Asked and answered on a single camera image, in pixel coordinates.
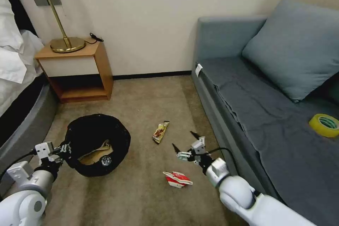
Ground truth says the white duvet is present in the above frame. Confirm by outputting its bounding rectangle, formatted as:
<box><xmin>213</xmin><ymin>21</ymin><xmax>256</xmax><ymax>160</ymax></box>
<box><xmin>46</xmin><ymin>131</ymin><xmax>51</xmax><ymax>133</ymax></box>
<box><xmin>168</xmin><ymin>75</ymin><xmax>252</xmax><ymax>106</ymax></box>
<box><xmin>0</xmin><ymin>30</ymin><xmax>46</xmax><ymax>118</ymax></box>

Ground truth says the grey bed base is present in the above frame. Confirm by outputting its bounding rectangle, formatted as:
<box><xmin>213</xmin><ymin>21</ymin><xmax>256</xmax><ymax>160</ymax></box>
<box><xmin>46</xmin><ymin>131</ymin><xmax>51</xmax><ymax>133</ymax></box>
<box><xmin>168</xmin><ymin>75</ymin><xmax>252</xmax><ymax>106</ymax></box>
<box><xmin>0</xmin><ymin>73</ymin><xmax>59</xmax><ymax>200</ymax></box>

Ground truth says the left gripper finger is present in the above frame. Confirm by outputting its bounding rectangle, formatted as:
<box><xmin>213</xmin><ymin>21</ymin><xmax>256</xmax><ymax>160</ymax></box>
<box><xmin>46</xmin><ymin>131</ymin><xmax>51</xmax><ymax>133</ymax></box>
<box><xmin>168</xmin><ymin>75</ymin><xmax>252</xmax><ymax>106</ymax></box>
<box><xmin>54</xmin><ymin>143</ymin><xmax>72</xmax><ymax>154</ymax></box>
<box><xmin>50</xmin><ymin>153</ymin><xmax>71</xmax><ymax>163</ymax></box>

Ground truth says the black round trash bin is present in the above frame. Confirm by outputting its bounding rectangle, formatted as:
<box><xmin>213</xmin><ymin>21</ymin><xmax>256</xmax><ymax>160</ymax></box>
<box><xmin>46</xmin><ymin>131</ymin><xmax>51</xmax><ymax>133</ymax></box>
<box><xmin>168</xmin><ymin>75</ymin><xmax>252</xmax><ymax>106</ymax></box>
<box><xmin>64</xmin><ymin>114</ymin><xmax>132</xmax><ymax>178</ymax></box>

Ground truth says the white pillow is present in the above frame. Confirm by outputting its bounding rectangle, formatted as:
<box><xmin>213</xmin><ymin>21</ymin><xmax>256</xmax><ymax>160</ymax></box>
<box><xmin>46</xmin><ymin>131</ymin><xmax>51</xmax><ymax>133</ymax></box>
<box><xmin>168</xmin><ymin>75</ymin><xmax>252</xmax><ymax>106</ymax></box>
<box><xmin>0</xmin><ymin>0</ymin><xmax>25</xmax><ymax>49</ymax></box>

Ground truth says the brown crumpled paper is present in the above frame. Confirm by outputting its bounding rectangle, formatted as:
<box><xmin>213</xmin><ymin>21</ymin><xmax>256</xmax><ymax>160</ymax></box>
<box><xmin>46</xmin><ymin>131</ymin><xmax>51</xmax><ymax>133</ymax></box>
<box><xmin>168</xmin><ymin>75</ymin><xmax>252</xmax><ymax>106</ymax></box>
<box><xmin>78</xmin><ymin>139</ymin><xmax>114</xmax><ymax>165</ymax></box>

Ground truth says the blue grey sofa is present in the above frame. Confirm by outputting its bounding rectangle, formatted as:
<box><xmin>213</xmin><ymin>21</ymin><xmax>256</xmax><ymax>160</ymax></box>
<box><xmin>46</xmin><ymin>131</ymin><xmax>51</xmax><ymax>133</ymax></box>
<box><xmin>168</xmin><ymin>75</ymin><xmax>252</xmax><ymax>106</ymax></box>
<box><xmin>191</xmin><ymin>15</ymin><xmax>339</xmax><ymax>226</ymax></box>

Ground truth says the yellow tape roll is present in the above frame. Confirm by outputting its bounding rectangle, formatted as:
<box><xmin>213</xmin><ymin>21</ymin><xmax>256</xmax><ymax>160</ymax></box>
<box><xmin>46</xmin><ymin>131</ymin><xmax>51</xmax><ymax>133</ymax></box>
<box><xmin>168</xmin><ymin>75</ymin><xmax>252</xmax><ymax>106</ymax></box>
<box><xmin>308</xmin><ymin>113</ymin><xmax>339</xmax><ymax>138</ymax></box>

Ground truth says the black headboard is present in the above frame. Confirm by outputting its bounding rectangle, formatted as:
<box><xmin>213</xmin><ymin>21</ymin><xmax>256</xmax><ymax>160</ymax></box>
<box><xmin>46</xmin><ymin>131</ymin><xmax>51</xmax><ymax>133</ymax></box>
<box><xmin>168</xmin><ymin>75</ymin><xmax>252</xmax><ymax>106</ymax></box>
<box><xmin>7</xmin><ymin>0</ymin><xmax>40</xmax><ymax>39</ymax></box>

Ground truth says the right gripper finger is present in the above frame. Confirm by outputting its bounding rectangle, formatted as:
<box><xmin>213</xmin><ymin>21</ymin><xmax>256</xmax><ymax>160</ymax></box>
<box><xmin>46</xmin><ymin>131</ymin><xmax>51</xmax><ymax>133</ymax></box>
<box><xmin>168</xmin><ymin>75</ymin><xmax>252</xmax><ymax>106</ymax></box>
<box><xmin>189</xmin><ymin>130</ymin><xmax>207</xmax><ymax>147</ymax></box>
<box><xmin>172</xmin><ymin>143</ymin><xmax>196</xmax><ymax>162</ymax></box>

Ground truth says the black lamp cable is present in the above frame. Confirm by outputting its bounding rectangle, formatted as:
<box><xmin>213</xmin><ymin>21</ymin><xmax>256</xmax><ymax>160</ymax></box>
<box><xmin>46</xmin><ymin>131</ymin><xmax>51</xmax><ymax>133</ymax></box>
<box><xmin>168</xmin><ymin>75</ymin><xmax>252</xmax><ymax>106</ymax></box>
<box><xmin>84</xmin><ymin>32</ymin><xmax>104</xmax><ymax>44</ymax></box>

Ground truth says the red white crumpled carton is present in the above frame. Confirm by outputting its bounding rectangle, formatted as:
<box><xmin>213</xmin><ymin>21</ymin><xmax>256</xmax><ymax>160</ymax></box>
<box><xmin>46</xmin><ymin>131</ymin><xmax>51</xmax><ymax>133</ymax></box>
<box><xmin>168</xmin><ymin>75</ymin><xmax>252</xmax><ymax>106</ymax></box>
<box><xmin>162</xmin><ymin>171</ymin><xmax>194</xmax><ymax>188</ymax></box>

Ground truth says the dark grey sofa cover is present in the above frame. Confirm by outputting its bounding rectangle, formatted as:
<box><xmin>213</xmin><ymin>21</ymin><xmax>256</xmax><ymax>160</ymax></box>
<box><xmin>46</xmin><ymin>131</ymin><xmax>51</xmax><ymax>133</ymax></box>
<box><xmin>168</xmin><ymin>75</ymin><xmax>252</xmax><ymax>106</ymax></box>
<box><xmin>197</xmin><ymin>56</ymin><xmax>339</xmax><ymax>226</ymax></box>

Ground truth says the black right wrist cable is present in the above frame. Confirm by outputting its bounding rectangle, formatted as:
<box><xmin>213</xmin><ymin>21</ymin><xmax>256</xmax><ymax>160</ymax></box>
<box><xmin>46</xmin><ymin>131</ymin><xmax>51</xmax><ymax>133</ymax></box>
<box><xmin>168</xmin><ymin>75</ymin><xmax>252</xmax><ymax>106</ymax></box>
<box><xmin>204</xmin><ymin>147</ymin><xmax>239</xmax><ymax>178</ymax></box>

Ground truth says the blue grey cushion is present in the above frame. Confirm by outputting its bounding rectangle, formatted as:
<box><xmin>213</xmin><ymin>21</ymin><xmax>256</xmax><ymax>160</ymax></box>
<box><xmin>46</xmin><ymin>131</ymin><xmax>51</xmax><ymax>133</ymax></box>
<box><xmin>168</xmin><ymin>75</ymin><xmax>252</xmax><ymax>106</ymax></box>
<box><xmin>242</xmin><ymin>0</ymin><xmax>339</xmax><ymax>103</ymax></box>

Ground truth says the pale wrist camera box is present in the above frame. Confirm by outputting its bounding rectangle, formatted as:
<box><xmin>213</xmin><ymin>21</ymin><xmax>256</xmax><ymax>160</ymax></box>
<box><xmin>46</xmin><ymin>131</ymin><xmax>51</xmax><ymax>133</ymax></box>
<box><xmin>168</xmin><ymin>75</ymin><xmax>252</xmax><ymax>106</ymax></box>
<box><xmin>35</xmin><ymin>142</ymin><xmax>55</xmax><ymax>160</ymax></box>
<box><xmin>191</xmin><ymin>140</ymin><xmax>207</xmax><ymax>155</ymax></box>

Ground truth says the yellow brown snack wrapper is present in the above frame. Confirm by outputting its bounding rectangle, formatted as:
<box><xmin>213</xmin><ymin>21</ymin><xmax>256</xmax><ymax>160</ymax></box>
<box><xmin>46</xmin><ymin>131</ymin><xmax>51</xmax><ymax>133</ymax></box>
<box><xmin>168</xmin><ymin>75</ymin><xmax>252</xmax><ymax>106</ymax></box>
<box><xmin>151</xmin><ymin>121</ymin><xmax>170</xmax><ymax>145</ymax></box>

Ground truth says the wooden nightstand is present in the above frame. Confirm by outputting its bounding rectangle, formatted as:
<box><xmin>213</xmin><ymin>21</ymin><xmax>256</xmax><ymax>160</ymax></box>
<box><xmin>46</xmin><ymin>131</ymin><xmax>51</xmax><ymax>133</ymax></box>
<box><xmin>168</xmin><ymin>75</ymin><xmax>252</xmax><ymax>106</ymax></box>
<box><xmin>34</xmin><ymin>41</ymin><xmax>114</xmax><ymax>104</ymax></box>

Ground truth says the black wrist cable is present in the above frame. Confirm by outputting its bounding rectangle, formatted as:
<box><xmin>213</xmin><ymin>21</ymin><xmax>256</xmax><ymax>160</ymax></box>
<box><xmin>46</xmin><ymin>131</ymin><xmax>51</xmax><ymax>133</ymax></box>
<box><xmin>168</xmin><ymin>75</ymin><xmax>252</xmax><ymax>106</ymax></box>
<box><xmin>0</xmin><ymin>149</ymin><xmax>37</xmax><ymax>184</ymax></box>
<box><xmin>204</xmin><ymin>147</ymin><xmax>239</xmax><ymax>178</ymax></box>

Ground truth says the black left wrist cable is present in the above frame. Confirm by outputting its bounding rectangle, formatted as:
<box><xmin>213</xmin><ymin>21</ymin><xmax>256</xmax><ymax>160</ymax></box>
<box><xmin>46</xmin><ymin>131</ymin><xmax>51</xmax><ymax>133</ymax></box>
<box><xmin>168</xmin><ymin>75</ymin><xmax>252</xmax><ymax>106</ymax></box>
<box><xmin>0</xmin><ymin>149</ymin><xmax>37</xmax><ymax>184</ymax></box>

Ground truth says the brass table lamp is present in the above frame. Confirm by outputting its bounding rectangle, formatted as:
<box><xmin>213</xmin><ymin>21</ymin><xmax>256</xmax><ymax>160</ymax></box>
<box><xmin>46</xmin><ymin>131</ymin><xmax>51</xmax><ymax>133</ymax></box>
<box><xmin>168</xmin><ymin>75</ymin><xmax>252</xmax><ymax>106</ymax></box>
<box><xmin>8</xmin><ymin>0</ymin><xmax>87</xmax><ymax>54</ymax></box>

